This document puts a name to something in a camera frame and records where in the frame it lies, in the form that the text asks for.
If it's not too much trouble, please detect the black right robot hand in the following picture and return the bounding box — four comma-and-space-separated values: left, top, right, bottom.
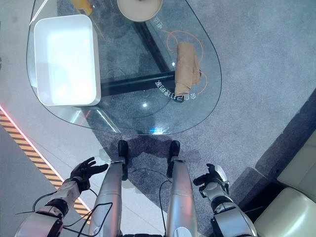
193, 163, 230, 189

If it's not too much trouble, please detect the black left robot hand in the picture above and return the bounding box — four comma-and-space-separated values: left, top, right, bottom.
69, 157, 109, 193

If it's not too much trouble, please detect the white rectangular basket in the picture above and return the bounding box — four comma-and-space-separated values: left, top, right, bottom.
34, 14, 102, 107

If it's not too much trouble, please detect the tan folded cloth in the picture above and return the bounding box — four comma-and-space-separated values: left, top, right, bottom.
174, 41, 203, 94

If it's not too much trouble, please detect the silver left robot leg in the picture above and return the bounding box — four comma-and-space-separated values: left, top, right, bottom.
88, 140, 129, 237

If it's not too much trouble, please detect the silver robot leg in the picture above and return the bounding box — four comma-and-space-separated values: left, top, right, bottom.
88, 140, 129, 237
164, 140, 198, 237

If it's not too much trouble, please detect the silver right robot leg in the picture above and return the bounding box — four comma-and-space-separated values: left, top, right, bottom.
164, 140, 198, 237

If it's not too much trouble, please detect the orange black striped floor tape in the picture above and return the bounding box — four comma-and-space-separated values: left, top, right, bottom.
0, 108, 91, 225

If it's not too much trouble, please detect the cream leather sofa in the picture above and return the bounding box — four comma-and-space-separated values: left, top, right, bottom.
253, 129, 316, 237

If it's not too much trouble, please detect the orange object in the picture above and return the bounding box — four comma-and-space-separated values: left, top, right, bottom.
70, 0, 94, 15

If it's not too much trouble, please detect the round beige container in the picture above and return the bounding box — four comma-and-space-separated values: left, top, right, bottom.
116, 0, 164, 23

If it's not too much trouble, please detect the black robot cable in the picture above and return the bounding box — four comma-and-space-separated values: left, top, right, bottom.
16, 188, 114, 234

